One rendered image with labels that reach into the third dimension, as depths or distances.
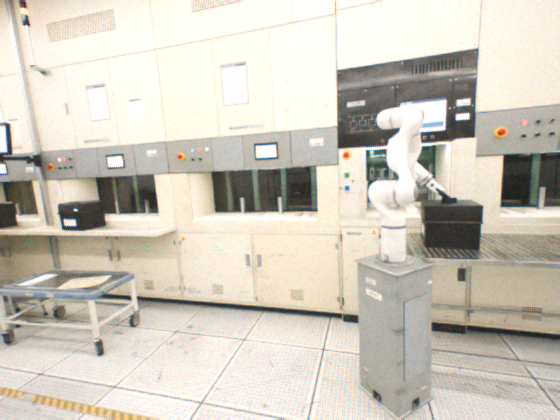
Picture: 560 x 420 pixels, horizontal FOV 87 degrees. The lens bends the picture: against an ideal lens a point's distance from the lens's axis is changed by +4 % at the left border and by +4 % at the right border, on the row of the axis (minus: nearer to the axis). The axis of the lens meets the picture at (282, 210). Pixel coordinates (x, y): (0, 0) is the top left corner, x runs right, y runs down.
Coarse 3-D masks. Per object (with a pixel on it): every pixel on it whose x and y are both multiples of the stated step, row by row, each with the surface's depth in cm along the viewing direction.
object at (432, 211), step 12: (432, 204) 173; (444, 204) 170; (456, 204) 168; (468, 204) 166; (480, 204) 163; (432, 216) 169; (444, 216) 166; (456, 216) 164; (468, 216) 162; (480, 216) 160
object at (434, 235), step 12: (432, 228) 170; (444, 228) 168; (456, 228) 166; (468, 228) 164; (480, 228) 162; (432, 240) 171; (444, 240) 169; (456, 240) 167; (468, 240) 165; (480, 240) 163
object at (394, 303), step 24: (360, 264) 155; (432, 264) 146; (360, 288) 158; (384, 288) 143; (408, 288) 140; (360, 312) 160; (384, 312) 145; (408, 312) 141; (360, 336) 162; (384, 336) 147; (408, 336) 143; (360, 360) 165; (384, 360) 149; (408, 360) 145; (360, 384) 168; (384, 384) 151; (408, 384) 147; (384, 408) 152; (408, 408) 149
